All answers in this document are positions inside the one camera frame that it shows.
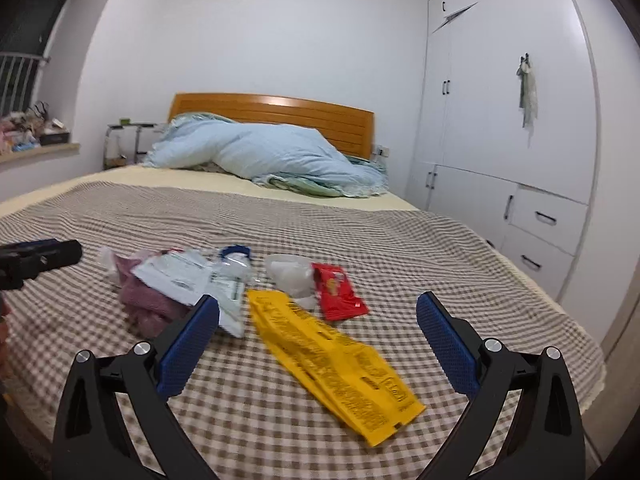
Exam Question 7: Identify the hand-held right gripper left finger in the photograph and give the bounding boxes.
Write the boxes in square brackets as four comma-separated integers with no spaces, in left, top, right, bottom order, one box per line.
[51,295,221,480]

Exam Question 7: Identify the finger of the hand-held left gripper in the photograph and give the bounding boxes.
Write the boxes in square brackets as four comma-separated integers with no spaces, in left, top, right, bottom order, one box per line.
[22,240,83,273]

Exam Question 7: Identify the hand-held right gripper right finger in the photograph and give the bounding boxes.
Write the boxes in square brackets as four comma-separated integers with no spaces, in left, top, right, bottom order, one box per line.
[415,291,586,480]

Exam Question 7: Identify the clear plastic wrap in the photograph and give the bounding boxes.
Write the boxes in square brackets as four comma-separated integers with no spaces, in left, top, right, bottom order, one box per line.
[97,246,151,281]

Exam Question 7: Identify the knotted purple cloth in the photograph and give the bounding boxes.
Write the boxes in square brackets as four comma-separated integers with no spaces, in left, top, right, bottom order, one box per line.
[114,252,191,338]

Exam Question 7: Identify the yellow snack packet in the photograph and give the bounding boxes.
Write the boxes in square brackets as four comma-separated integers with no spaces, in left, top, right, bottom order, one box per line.
[247,288,427,448]

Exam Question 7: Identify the small red snack packet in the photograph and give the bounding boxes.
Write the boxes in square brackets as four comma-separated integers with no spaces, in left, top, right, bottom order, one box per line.
[311,261,368,322]

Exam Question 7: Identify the wooden bed with checkered cover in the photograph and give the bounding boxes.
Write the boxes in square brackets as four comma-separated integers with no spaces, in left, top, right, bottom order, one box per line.
[0,182,608,480]

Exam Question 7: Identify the beige window sill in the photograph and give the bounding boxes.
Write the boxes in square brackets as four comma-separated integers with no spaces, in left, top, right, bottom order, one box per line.
[0,142,81,163]

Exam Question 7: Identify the pink bag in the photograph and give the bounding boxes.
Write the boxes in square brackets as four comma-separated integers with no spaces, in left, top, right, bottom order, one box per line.
[0,117,21,153]

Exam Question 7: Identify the black metal bedside rack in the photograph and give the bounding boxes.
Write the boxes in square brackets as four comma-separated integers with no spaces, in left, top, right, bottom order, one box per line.
[103,122,156,171]

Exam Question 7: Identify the green ruffled quilt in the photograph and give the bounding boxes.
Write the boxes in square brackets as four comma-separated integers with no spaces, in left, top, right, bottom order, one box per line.
[252,157,390,198]

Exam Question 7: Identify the light blue duvet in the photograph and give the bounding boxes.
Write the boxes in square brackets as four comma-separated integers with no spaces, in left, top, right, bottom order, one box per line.
[142,112,388,198]

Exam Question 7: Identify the white wardrobe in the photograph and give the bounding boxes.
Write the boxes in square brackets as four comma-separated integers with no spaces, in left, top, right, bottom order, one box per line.
[405,0,601,306]

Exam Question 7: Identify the dark glass window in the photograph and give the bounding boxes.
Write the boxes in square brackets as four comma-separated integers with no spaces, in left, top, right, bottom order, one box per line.
[0,0,71,116]

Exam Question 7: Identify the hanging grey cloth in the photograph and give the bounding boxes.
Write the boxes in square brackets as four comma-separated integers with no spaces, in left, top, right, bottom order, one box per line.
[516,55,540,143]

